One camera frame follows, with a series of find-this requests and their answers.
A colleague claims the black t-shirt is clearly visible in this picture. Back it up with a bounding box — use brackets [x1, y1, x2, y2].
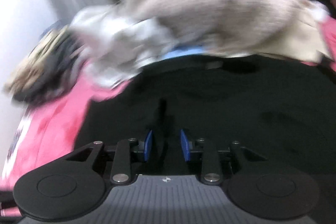
[73, 53, 336, 180]

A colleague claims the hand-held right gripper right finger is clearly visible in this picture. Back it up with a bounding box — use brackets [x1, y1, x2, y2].
[180, 129, 267, 185]

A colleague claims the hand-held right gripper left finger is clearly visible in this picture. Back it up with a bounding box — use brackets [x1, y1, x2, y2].
[66, 130, 154, 184]

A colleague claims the beige knitted sweater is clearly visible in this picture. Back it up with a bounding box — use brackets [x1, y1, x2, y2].
[123, 0, 332, 63]

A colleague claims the light blue cloth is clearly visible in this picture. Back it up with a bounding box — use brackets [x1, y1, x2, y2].
[160, 46, 208, 61]

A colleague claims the dark grey folded garment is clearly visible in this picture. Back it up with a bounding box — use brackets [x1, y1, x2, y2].
[16, 36, 88, 107]

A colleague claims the white crumpled shirt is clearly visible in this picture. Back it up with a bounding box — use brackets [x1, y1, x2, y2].
[70, 4, 172, 89]

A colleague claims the pink floral blanket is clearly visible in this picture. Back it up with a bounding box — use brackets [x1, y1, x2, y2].
[0, 17, 336, 191]

